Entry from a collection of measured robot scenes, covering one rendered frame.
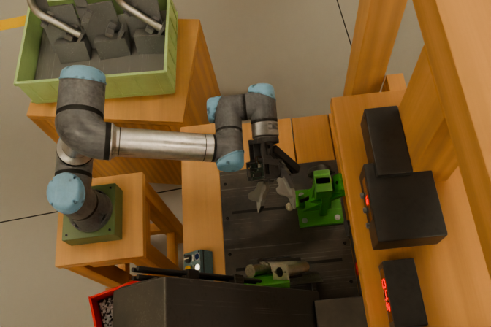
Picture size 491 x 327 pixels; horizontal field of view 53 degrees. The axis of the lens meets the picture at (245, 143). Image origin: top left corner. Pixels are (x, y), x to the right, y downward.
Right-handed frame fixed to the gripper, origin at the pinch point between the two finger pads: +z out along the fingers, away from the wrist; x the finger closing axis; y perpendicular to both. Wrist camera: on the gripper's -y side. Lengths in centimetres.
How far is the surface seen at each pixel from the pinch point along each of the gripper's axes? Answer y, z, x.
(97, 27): 10, -83, -85
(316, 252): -29.6, 14.2, -13.7
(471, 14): 25, -25, 69
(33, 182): 1, -31, -195
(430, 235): 10, 8, 49
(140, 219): 7, -2, -64
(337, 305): -3.5, 24.9, 14.2
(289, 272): -0.6, 16.7, 1.5
